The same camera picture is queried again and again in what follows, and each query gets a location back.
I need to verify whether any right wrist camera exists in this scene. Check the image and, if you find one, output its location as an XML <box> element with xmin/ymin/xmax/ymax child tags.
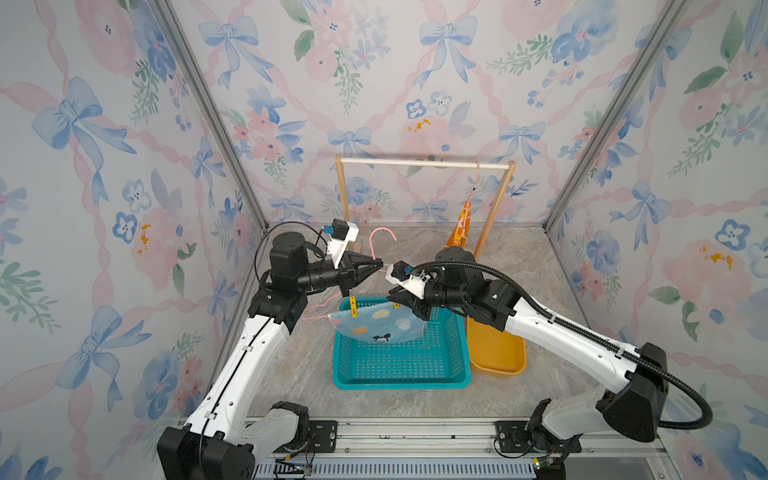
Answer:
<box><xmin>385</xmin><ymin>261</ymin><xmax>429</xmax><ymax>300</ymax></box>

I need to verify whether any aluminium corner post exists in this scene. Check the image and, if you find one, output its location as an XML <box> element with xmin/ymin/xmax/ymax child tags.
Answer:
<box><xmin>148</xmin><ymin>0</ymin><xmax>268</xmax><ymax>233</ymax></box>
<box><xmin>543</xmin><ymin>0</ymin><xmax>691</xmax><ymax>234</ymax></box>

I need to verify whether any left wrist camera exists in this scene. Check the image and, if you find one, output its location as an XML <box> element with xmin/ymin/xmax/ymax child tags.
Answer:
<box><xmin>323</xmin><ymin>219</ymin><xmax>359</xmax><ymax>269</ymax></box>

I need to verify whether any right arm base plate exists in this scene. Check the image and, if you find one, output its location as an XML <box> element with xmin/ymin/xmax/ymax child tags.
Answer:
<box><xmin>493</xmin><ymin>420</ymin><xmax>582</xmax><ymax>456</ymax></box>

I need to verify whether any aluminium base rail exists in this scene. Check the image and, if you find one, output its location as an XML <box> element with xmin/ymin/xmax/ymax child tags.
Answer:
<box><xmin>251</xmin><ymin>418</ymin><xmax>682</xmax><ymax>479</ymax></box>

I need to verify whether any right aluminium corner post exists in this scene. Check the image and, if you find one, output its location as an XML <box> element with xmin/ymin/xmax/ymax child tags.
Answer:
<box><xmin>543</xmin><ymin>0</ymin><xmax>691</xmax><ymax>234</ymax></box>

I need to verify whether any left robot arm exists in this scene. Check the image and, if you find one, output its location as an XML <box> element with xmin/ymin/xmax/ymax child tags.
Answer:
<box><xmin>157</xmin><ymin>219</ymin><xmax>383</xmax><ymax>479</ymax></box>

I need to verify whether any teal plastic basket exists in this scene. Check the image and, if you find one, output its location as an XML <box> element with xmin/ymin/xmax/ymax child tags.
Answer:
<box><xmin>332</xmin><ymin>297</ymin><xmax>471</xmax><ymax>390</ymax></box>

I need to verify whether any light blue towel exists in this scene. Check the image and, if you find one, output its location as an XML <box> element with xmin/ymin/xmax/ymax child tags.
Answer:
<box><xmin>329</xmin><ymin>302</ymin><xmax>427</xmax><ymax>344</ymax></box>

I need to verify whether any orange patterned towel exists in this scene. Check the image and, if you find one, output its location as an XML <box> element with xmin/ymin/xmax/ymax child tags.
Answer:
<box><xmin>445</xmin><ymin>199</ymin><xmax>472</xmax><ymax>248</ymax></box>

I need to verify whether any left aluminium corner post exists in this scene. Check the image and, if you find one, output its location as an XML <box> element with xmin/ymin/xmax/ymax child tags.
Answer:
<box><xmin>148</xmin><ymin>0</ymin><xmax>268</xmax><ymax>233</ymax></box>

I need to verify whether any yellow plastic tray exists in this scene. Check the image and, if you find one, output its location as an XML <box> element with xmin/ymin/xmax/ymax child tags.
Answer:
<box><xmin>466</xmin><ymin>318</ymin><xmax>527</xmax><ymax>377</ymax></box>

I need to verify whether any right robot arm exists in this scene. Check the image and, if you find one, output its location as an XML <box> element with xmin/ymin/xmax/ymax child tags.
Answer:
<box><xmin>386</xmin><ymin>256</ymin><xmax>668</xmax><ymax>450</ymax></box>

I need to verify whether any pink hanger with blue towel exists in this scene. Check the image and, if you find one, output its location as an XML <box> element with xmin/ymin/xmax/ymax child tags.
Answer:
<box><xmin>301</xmin><ymin>227</ymin><xmax>398</xmax><ymax>322</ymax></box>

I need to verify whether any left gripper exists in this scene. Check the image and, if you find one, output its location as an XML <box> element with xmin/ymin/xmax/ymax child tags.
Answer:
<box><xmin>298</xmin><ymin>253</ymin><xmax>382</xmax><ymax>299</ymax></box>

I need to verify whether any wooden hanger rack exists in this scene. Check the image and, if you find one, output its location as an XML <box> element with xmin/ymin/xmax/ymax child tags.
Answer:
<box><xmin>335</xmin><ymin>154</ymin><xmax>517</xmax><ymax>259</ymax></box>

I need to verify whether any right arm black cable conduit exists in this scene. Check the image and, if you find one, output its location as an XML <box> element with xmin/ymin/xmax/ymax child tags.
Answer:
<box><xmin>410</xmin><ymin>259</ymin><xmax>714</xmax><ymax>431</ymax></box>

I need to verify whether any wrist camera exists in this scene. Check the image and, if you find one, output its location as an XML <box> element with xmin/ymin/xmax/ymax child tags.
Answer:
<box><xmin>385</xmin><ymin>261</ymin><xmax>429</xmax><ymax>300</ymax></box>
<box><xmin>323</xmin><ymin>219</ymin><xmax>359</xmax><ymax>269</ymax></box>

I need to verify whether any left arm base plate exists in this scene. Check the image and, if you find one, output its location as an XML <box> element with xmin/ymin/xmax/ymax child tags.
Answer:
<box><xmin>273</xmin><ymin>419</ymin><xmax>339</xmax><ymax>455</ymax></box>

